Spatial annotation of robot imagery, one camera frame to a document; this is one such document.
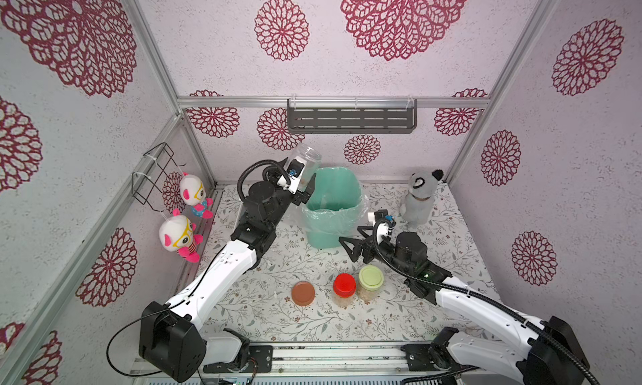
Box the brown jar lid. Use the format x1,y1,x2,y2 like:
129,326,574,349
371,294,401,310
291,281,316,306

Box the green lidded peanut jar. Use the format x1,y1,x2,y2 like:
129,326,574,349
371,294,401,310
357,265,385,302

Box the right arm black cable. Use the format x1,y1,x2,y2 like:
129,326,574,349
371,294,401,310
372,218,603,385

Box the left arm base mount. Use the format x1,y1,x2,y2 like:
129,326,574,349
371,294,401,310
202,329,274,374

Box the lower pink white plush doll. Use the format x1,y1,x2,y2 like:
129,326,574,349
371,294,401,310
159,209,204,263

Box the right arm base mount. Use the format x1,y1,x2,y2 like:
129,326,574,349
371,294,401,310
401,326,477,373

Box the grey plush dog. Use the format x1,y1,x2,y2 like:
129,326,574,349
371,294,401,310
400,169,444,228

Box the black wire basket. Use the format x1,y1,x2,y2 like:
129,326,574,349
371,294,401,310
130,142,187,213

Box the pink white plush doll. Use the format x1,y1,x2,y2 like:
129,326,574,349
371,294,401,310
159,209,204,263
179,174,213,219

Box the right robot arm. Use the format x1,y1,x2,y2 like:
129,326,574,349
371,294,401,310
339,219,598,384

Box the glass jar of peanuts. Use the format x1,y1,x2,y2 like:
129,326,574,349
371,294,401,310
289,142,322,191

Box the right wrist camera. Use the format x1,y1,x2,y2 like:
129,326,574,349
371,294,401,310
367,209,396,244

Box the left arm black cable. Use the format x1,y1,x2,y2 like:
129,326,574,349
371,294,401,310
236,158,292,203

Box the red lidded peanut jar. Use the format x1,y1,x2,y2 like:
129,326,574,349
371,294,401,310
332,273,356,308

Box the upper pink white plush doll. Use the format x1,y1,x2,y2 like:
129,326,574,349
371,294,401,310
179,174,213,219

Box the grey wall shelf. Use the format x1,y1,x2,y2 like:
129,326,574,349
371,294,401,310
286,98,417,134

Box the aluminium rail frame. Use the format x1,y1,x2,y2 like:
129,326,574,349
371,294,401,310
127,341,550,385

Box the green trash bin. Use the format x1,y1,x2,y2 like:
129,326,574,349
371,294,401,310
302,167,364,250

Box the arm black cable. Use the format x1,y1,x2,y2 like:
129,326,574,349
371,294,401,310
372,218,603,385
236,158,292,203

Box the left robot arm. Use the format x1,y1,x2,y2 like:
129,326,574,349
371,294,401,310
139,180,314,383

